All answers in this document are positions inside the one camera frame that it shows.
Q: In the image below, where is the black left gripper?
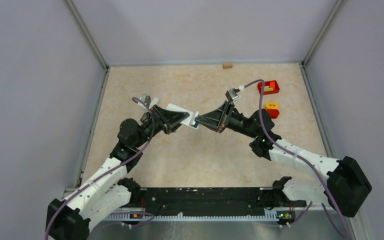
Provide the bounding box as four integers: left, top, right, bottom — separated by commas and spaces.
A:
133, 104, 190, 148

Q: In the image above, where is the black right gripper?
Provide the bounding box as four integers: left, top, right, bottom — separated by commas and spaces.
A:
195, 101, 259, 139

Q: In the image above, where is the white remote control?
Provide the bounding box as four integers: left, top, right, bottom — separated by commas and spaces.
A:
167, 103, 200, 130

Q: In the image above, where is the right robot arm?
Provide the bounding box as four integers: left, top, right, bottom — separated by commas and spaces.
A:
195, 101, 373, 218

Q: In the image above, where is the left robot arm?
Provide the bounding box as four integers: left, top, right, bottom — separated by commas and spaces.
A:
44, 104, 192, 240

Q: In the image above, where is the small wooden block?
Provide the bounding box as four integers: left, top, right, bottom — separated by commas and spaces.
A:
222, 62, 233, 70

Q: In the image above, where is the yellow block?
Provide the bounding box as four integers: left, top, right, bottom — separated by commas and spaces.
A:
264, 102, 279, 111

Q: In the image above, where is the red block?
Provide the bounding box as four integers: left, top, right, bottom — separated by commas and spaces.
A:
266, 109, 280, 119

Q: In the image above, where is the red bin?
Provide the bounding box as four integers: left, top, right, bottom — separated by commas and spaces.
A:
257, 80, 280, 95

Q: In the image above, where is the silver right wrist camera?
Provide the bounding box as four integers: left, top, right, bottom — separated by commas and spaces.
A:
225, 85, 245, 105

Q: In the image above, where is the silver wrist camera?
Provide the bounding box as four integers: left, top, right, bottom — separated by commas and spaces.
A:
225, 85, 245, 105
137, 94, 160, 111

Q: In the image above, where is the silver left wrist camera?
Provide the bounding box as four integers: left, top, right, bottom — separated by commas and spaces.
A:
137, 94, 160, 111

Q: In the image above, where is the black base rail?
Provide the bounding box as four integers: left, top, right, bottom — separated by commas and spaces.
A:
116, 178, 307, 217

